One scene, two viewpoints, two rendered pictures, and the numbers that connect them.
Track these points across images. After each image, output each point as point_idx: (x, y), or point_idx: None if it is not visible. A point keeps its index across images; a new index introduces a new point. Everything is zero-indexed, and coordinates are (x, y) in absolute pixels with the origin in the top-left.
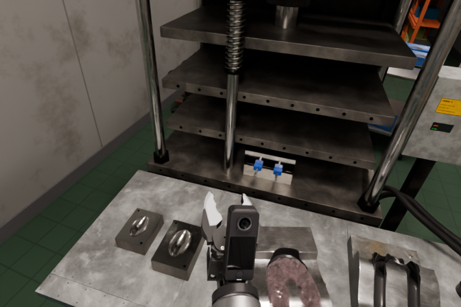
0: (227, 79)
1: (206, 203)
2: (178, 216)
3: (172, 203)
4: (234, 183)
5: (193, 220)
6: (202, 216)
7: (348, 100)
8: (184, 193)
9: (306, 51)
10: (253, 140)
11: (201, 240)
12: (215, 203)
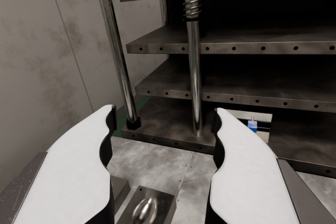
0: (187, 29)
1: (68, 132)
2: (146, 181)
3: (141, 167)
4: (205, 144)
5: (163, 186)
6: (0, 192)
7: (333, 34)
8: (153, 156)
9: None
10: (221, 96)
11: (169, 211)
12: (106, 132)
